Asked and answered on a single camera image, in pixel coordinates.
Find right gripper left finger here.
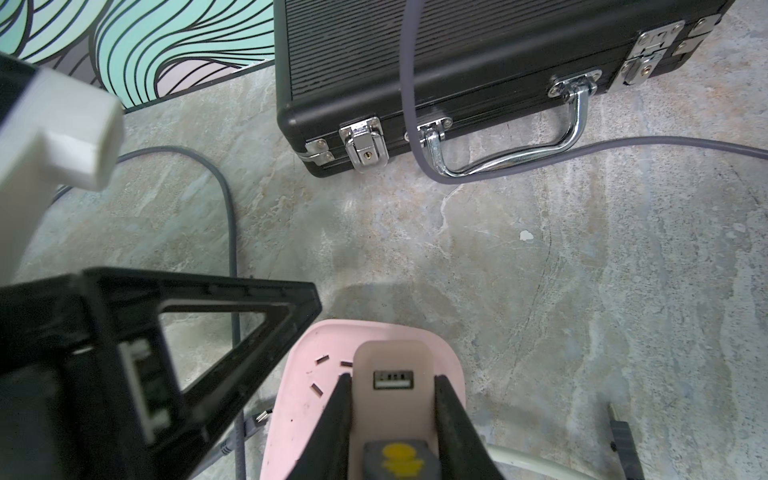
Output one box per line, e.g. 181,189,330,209
287,373,352,480

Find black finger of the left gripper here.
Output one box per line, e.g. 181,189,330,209
1,267,322,479

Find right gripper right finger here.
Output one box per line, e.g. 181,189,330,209
434,375,503,480

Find pink charger cube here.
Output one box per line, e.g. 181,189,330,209
348,340,440,479

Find grey cable of pink charger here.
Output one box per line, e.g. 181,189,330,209
398,0,768,186

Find pink power strip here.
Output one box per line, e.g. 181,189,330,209
260,319,466,479

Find black briefcase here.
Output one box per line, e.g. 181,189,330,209
274,1,730,178

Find white power cord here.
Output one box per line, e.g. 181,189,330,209
485,445,595,480

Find grey cable of green charger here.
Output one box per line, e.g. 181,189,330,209
53,145,271,480

